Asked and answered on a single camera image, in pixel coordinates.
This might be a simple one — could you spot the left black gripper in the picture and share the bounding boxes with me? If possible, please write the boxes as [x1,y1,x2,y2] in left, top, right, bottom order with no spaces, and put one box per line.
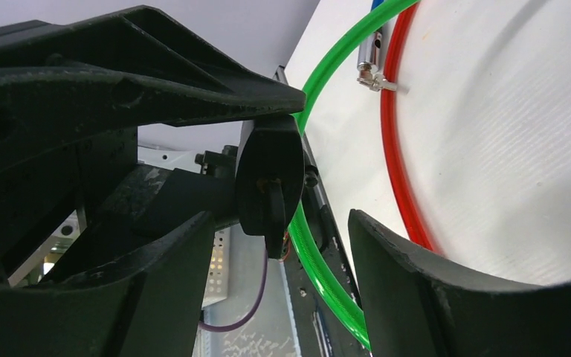
[0,5,306,283]

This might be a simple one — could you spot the cable lock keys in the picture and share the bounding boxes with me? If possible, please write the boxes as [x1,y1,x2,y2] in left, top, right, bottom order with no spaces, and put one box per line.
[357,28,399,91]

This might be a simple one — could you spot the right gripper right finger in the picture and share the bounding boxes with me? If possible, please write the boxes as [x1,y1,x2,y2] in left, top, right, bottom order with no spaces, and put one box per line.
[348,210,571,356]

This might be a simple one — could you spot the blue cable lock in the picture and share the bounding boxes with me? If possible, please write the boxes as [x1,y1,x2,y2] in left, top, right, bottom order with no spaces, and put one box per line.
[370,0,384,11]

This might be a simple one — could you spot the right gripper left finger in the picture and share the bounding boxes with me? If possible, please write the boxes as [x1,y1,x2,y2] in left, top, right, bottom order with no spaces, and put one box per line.
[0,212,215,356]

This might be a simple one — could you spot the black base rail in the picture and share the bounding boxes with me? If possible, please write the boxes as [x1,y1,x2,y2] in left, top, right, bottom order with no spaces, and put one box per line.
[271,66,370,357]

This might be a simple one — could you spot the red cable lock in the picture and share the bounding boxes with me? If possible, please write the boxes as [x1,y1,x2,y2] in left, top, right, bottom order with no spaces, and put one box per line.
[380,0,439,254]

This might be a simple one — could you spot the small black padlock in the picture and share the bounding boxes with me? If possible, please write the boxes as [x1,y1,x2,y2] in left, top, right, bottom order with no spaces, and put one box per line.
[235,115,305,259]

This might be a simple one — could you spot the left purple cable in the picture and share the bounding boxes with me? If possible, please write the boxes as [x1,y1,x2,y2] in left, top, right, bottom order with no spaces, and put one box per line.
[199,246,270,334]

